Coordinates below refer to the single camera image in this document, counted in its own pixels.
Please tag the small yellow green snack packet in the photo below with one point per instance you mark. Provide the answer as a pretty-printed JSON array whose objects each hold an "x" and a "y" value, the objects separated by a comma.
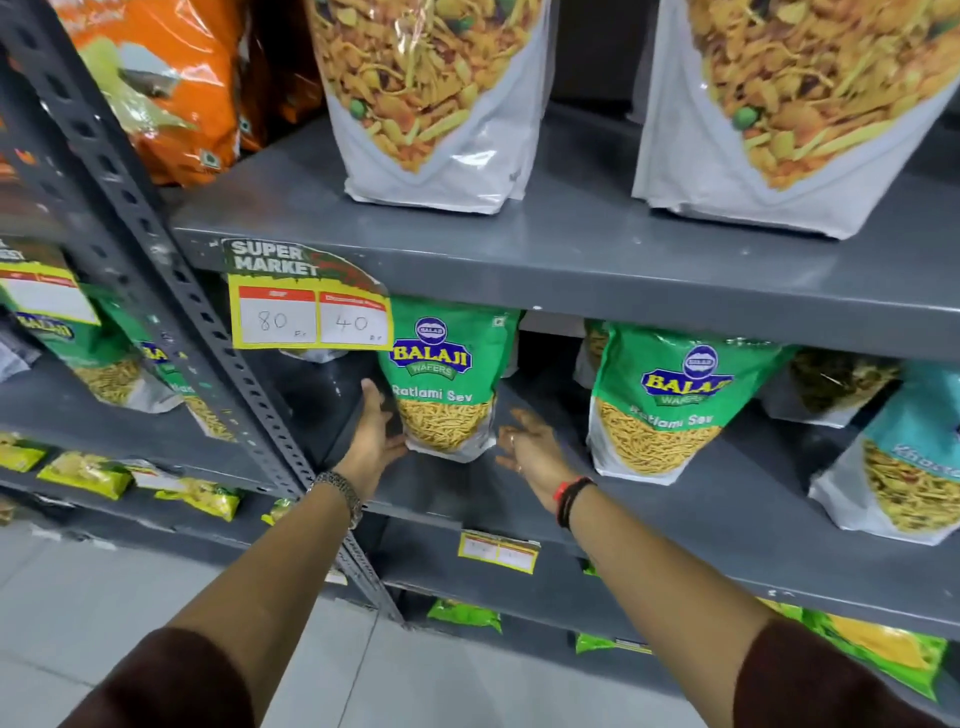
[
  {"x": 202, "y": 496},
  {"x": 277, "y": 511},
  {"x": 19, "y": 452},
  {"x": 86, "y": 475}
]

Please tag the large yellow price label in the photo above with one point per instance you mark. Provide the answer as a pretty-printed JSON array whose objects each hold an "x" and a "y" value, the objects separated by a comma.
[
  {"x": 307, "y": 300},
  {"x": 41, "y": 289}
]

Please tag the bright green snack packet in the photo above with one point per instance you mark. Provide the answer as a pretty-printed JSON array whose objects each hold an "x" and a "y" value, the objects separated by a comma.
[
  {"x": 465, "y": 615},
  {"x": 600, "y": 643}
]

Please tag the green sev snack packet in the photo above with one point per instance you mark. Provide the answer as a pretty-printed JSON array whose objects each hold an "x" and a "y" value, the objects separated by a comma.
[
  {"x": 667, "y": 405},
  {"x": 592, "y": 352},
  {"x": 82, "y": 352},
  {"x": 450, "y": 375},
  {"x": 210, "y": 420},
  {"x": 154, "y": 375}
]

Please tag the teal snack mix packet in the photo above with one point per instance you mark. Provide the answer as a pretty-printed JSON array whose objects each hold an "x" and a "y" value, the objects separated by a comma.
[{"x": 900, "y": 465}]

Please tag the red and black wrist threads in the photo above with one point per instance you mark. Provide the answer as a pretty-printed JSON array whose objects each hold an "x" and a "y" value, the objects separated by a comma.
[{"x": 570, "y": 499}]

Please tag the grey slotted rack upright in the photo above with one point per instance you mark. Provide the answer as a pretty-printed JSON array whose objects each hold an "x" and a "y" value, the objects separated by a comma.
[{"x": 142, "y": 217}]

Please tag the person's right hand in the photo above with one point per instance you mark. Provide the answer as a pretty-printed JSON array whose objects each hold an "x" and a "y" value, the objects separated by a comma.
[{"x": 541, "y": 465}]

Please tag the white dark green snack packet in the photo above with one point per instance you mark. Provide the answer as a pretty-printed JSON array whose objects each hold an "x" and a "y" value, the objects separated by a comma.
[{"x": 832, "y": 386}]

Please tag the grey metal shelf rack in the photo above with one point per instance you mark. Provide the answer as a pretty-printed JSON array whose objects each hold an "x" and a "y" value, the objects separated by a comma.
[
  {"x": 67, "y": 427},
  {"x": 600, "y": 255}
]

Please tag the dark brown sleeve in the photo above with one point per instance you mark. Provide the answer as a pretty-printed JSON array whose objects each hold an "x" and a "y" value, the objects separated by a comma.
[
  {"x": 817, "y": 682},
  {"x": 172, "y": 686}
]

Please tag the dark orange snack bag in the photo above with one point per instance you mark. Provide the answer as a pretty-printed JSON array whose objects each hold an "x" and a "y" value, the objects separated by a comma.
[{"x": 289, "y": 75}]

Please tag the person's right thumb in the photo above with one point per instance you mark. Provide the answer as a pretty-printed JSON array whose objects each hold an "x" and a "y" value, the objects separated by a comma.
[{"x": 531, "y": 421}]

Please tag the large white snack mix pouch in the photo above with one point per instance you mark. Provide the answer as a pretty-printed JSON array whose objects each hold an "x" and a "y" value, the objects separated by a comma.
[
  {"x": 435, "y": 97},
  {"x": 795, "y": 112}
]

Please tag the person's left thumb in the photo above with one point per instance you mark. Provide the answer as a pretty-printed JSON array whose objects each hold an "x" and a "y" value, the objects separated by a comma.
[{"x": 396, "y": 448}]

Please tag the person's right forearm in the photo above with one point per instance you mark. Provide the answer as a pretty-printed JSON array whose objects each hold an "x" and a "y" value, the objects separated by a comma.
[{"x": 667, "y": 592}]

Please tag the person's left forearm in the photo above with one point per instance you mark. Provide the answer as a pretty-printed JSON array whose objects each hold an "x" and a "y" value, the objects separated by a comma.
[{"x": 270, "y": 566}]

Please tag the small yellow price label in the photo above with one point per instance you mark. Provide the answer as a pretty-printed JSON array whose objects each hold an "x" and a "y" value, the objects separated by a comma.
[{"x": 498, "y": 551}]

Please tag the silver metal wristwatch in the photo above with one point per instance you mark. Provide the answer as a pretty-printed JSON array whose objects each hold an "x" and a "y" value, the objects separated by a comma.
[{"x": 339, "y": 491}]

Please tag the person's left hand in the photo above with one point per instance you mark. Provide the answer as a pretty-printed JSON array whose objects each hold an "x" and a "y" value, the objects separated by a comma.
[{"x": 367, "y": 457}]

